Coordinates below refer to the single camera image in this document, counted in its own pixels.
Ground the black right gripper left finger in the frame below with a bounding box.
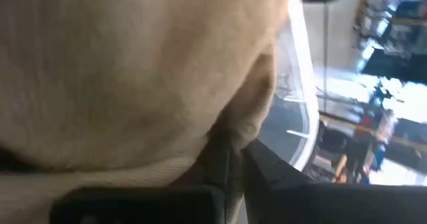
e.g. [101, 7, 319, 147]
[49, 185, 228, 224]

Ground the clear plastic bin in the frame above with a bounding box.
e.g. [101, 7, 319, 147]
[256, 0, 321, 171]

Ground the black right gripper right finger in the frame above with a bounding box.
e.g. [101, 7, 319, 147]
[243, 139, 427, 224]

